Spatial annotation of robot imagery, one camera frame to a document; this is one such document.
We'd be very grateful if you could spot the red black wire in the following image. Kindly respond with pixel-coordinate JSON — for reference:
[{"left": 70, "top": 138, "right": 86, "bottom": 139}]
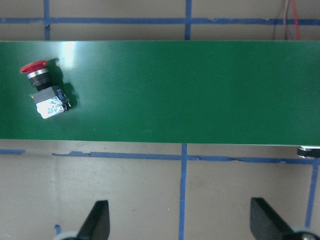
[{"left": 272, "top": 0, "right": 302, "bottom": 41}]

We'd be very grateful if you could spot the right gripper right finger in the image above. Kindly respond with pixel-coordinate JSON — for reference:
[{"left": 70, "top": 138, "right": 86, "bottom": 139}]
[{"left": 249, "top": 197, "right": 294, "bottom": 240}]

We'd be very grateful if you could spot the green conveyor belt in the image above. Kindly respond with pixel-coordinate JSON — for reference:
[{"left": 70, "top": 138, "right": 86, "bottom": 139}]
[{"left": 0, "top": 40, "right": 320, "bottom": 156}]

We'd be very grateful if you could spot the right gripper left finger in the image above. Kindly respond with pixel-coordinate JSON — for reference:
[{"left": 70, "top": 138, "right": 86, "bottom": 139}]
[{"left": 75, "top": 200, "right": 110, "bottom": 240}]

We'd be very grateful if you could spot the red push button switch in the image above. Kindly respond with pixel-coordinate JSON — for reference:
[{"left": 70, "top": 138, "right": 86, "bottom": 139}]
[{"left": 19, "top": 60, "right": 72, "bottom": 120}]

